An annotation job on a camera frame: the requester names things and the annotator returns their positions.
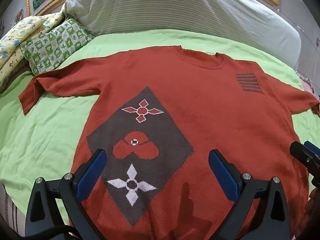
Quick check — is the orange knit sweater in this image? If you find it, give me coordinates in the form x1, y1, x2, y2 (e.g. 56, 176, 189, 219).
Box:
19, 46, 319, 239

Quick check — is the right hand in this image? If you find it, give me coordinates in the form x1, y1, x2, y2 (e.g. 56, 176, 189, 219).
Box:
295, 188, 319, 237

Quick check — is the pink blanket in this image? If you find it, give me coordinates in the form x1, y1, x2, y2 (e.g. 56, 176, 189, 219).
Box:
296, 72, 319, 100

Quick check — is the light green bed sheet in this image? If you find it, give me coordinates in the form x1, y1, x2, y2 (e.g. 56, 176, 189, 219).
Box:
0, 29, 320, 225

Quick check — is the yellow patterned quilt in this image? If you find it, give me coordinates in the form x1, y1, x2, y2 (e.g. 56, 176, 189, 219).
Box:
1, 11, 64, 92

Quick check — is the green white checkered pillow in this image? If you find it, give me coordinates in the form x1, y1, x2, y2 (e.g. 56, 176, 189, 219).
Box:
20, 17, 94, 75

